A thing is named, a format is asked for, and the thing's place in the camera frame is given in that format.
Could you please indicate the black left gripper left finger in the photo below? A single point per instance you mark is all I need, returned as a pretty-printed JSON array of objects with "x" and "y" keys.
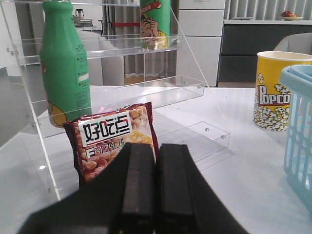
[{"x": 120, "y": 200}]

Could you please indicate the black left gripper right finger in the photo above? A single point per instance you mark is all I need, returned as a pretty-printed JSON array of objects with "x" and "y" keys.
[{"x": 185, "y": 203}]

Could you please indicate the light blue plastic basket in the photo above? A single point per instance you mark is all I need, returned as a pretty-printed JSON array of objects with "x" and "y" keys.
[{"x": 298, "y": 149}]

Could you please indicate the dark red snack packet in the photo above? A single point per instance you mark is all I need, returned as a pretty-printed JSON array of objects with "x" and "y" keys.
[{"x": 97, "y": 139}]

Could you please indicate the green plastic drink bottle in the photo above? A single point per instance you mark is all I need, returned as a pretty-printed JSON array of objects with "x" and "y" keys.
[{"x": 64, "y": 65}]

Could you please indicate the clear acrylic display shelf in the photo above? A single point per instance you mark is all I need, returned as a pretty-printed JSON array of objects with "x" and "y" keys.
[{"x": 36, "y": 158}]

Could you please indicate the dark sideboard with white top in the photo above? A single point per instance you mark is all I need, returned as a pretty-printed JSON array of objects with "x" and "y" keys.
[{"x": 242, "y": 40}]

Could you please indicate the white cabinet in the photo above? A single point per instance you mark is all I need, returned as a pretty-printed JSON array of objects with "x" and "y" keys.
[{"x": 200, "y": 24}]

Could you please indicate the beige armchair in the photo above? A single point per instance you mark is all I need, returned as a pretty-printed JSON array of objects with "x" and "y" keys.
[{"x": 297, "y": 43}]

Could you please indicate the plate of fruit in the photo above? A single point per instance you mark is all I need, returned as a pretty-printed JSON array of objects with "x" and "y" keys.
[{"x": 289, "y": 16}]

